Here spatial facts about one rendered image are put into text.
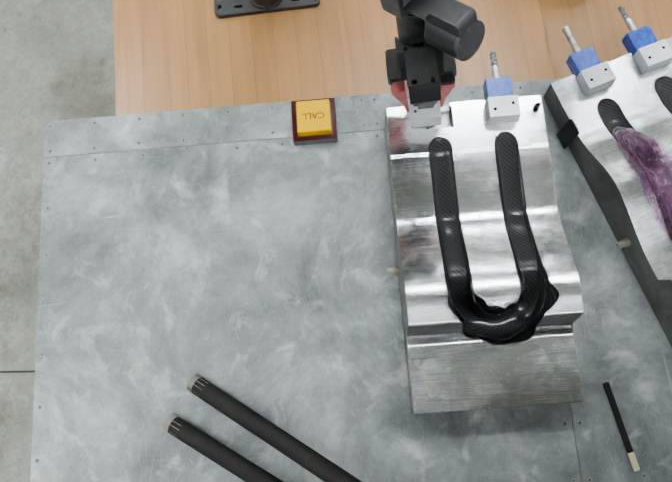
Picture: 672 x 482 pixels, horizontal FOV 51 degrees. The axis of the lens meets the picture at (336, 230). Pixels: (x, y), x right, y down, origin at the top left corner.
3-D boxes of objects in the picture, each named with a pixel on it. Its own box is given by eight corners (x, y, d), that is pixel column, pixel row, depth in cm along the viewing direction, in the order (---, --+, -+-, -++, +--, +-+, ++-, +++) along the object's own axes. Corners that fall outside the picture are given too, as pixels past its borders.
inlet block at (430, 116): (402, 52, 118) (401, 41, 112) (432, 48, 117) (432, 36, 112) (410, 128, 116) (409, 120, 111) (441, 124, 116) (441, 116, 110)
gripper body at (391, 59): (457, 79, 103) (455, 40, 97) (388, 88, 105) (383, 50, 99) (452, 49, 107) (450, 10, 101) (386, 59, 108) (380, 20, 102)
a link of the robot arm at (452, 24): (495, 32, 96) (486, -36, 86) (455, 75, 94) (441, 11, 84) (432, 1, 102) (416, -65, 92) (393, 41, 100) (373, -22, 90)
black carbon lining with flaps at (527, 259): (424, 142, 118) (428, 119, 109) (519, 134, 117) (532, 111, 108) (446, 350, 109) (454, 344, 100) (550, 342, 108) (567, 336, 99)
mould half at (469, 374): (384, 128, 126) (386, 95, 113) (529, 116, 125) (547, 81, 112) (411, 414, 113) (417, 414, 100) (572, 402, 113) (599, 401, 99)
